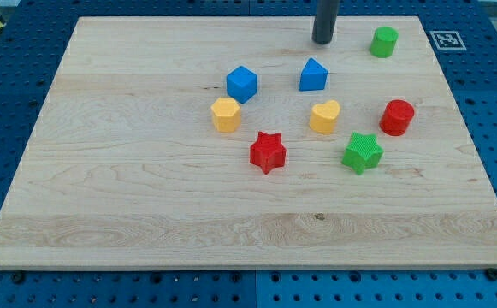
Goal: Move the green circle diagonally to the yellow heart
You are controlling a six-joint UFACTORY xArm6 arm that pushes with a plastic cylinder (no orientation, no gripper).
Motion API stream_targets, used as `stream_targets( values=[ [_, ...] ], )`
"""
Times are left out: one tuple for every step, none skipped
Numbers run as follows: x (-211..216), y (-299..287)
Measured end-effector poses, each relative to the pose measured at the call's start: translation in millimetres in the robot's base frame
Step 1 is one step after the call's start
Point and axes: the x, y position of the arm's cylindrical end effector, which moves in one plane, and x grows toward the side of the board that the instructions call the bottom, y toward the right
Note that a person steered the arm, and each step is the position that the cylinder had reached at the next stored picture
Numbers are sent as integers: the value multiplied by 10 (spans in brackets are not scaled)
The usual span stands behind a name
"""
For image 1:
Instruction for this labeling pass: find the black bolt front left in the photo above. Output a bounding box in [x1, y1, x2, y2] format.
[10, 271, 26, 285]

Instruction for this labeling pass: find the white fiducial marker tag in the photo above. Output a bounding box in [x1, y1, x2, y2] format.
[430, 30, 466, 50]

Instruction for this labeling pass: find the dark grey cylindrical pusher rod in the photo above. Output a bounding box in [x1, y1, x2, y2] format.
[311, 0, 340, 44]

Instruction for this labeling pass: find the light wooden board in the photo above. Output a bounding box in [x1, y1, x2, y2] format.
[0, 16, 497, 271]

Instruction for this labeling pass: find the green cylinder block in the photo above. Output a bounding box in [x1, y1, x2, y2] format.
[369, 26, 399, 58]

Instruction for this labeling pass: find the blue cube block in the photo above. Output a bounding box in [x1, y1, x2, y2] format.
[226, 66, 257, 104]

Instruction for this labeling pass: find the red star block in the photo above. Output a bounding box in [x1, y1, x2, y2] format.
[250, 131, 287, 174]

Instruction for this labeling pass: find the black bolt front right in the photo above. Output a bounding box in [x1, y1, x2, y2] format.
[484, 268, 497, 281]

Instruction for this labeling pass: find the yellow heart block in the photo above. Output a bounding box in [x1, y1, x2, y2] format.
[309, 100, 340, 134]

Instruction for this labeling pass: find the black bolt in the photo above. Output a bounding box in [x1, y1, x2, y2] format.
[10, 271, 26, 285]
[484, 268, 497, 281]

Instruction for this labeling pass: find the yellow hexagon block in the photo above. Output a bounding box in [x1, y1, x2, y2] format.
[210, 97, 241, 133]

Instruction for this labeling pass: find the blue triangle block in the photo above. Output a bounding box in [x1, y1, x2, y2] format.
[299, 58, 328, 92]

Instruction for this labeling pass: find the red cylinder block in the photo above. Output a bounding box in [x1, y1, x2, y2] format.
[379, 99, 415, 136]

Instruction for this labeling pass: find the green star block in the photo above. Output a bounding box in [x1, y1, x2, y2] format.
[341, 132, 384, 175]

